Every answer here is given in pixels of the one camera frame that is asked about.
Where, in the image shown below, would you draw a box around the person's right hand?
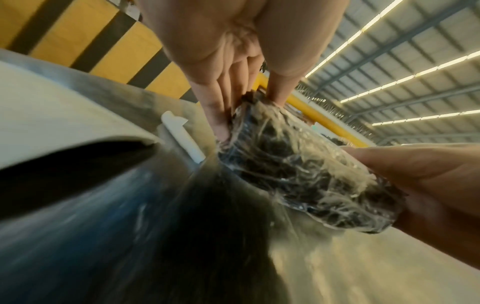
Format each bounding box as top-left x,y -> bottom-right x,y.
339,142 -> 480,268

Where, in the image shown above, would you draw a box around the yellow pipe guardrail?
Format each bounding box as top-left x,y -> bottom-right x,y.
254,73 -> 371,148

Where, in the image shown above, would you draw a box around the yellow black striped barrier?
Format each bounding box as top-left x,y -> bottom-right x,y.
0,0 -> 200,103

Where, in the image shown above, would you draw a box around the person's left hand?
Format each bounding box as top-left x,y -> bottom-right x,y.
136,0 -> 352,141

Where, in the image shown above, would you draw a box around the pile of white labels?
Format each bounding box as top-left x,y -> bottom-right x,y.
0,60 -> 165,171

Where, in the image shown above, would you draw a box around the black package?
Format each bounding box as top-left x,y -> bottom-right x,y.
217,90 -> 408,235

